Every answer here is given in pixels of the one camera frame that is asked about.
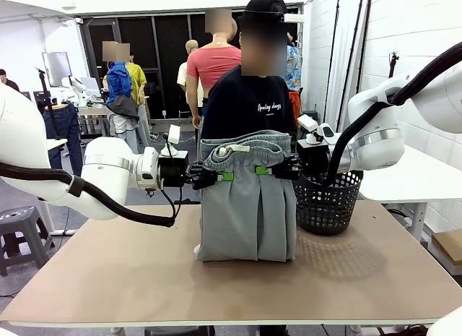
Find white panels with black frames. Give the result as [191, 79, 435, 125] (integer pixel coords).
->
[322, 0, 373, 134]

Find blue jeans on stand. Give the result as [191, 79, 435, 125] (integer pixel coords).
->
[42, 103, 84, 177]

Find grey plastic stool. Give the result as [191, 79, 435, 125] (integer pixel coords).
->
[0, 205, 56, 278]

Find white work table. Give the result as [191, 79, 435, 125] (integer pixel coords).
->
[45, 137, 69, 152]

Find black baseball cap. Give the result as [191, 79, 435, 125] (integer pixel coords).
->
[245, 0, 288, 16]

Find mannequin in pink top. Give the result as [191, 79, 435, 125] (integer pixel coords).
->
[186, 9, 243, 130]

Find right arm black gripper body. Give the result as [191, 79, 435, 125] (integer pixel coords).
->
[296, 138, 331, 178]

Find grey training pants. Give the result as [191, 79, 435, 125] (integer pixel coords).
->
[194, 130, 299, 263]

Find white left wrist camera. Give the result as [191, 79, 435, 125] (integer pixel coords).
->
[160, 124, 181, 158]

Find person in blue jacket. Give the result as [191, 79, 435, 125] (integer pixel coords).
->
[103, 41, 141, 155]

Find mannequin in blue floral shirt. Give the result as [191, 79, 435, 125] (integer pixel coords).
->
[287, 31, 304, 93]

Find white side table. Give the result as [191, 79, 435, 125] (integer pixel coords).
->
[359, 143, 462, 204]

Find black camera tripod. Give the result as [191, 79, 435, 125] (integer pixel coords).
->
[35, 67, 63, 141]
[387, 51, 401, 79]

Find small white background robot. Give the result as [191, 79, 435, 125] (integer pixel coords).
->
[61, 74, 88, 99]

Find right arm black cable bundle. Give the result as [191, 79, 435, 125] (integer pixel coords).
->
[324, 40, 462, 187]

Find black mesh plastic basket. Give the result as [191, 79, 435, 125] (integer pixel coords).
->
[292, 168, 364, 237]

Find person in black t-shirt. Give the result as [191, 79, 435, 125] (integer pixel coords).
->
[200, 12, 299, 142]

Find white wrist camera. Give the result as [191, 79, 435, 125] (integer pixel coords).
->
[160, 124, 181, 158]
[296, 114, 335, 145]

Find flat cardboard box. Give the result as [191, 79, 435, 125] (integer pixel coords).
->
[431, 229, 462, 267]

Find orange cloth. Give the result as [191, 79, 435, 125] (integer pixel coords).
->
[288, 90, 302, 121]

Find person in black clothes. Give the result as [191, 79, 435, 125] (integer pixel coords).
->
[0, 69, 21, 94]

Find left arm black cable bundle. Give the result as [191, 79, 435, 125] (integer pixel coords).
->
[0, 161, 178, 228]

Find grey standing screen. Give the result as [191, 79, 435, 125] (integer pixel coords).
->
[41, 51, 73, 88]

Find person in yellow shirt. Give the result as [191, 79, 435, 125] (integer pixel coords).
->
[124, 43, 159, 149]

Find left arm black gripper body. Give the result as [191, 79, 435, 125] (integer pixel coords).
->
[157, 150, 190, 189]

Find beige mannequin in pale shirt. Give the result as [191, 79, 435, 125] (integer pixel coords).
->
[176, 39, 200, 110]

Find arm black cable bundle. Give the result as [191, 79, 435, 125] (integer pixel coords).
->
[0, 161, 178, 228]
[324, 40, 462, 187]

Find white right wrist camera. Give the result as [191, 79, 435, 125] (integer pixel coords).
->
[296, 114, 335, 145]

